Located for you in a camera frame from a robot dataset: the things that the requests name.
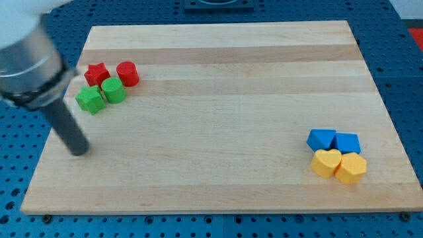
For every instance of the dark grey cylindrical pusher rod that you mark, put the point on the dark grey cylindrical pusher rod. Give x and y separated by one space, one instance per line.
66 127

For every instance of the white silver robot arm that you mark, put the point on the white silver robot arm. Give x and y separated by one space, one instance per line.
34 75

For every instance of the green star block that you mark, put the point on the green star block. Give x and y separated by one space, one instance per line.
90 99

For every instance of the green cylinder block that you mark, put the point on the green cylinder block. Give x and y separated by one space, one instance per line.
113 90

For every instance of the red star block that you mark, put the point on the red star block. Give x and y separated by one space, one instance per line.
96 74

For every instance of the red cylinder block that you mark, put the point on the red cylinder block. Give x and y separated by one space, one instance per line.
127 73

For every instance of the light wooden board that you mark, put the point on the light wooden board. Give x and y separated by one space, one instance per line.
219 122

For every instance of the blue triangle block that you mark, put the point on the blue triangle block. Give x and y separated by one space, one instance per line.
320 139

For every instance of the yellow heart block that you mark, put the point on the yellow heart block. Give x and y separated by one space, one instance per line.
324 163

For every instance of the blue cube block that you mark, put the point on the blue cube block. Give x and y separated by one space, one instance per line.
346 143

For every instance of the yellow hexagon block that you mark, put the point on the yellow hexagon block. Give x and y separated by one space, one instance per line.
351 168

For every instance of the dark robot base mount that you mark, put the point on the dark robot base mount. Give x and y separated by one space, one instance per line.
217 5

